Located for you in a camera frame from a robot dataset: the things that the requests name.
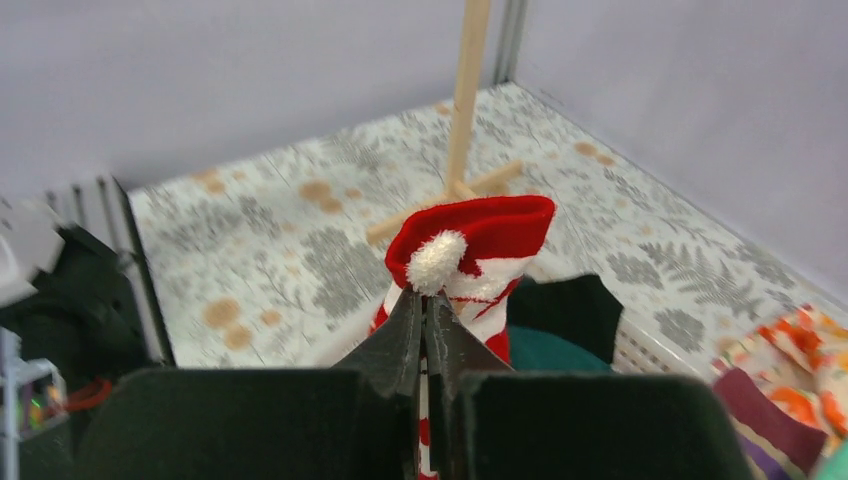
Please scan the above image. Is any orange floral cloth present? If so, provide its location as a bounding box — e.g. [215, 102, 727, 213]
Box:
[712, 304, 847, 457]

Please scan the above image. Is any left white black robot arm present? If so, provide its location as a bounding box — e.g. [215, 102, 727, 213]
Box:
[1, 200, 171, 479]

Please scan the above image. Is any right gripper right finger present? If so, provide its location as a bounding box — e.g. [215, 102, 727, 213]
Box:
[423, 295, 512, 479]

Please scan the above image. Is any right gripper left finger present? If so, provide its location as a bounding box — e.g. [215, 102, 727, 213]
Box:
[332, 291, 423, 479]

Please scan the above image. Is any purple striped sock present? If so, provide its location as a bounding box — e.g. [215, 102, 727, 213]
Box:
[712, 369, 826, 480]

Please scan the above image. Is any dark green sock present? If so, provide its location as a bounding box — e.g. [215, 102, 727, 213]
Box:
[507, 326, 612, 373]

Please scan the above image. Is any white laundry basket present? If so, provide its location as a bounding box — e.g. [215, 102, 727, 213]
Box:
[612, 309, 716, 383]

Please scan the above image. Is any black sock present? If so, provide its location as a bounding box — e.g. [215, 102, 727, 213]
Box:
[507, 274, 624, 367]

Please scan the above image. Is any wooden clothes rack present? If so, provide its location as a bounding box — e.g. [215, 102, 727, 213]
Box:
[365, 0, 524, 245]

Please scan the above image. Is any red white striped sock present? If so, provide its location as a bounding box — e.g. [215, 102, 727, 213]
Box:
[370, 195, 556, 480]

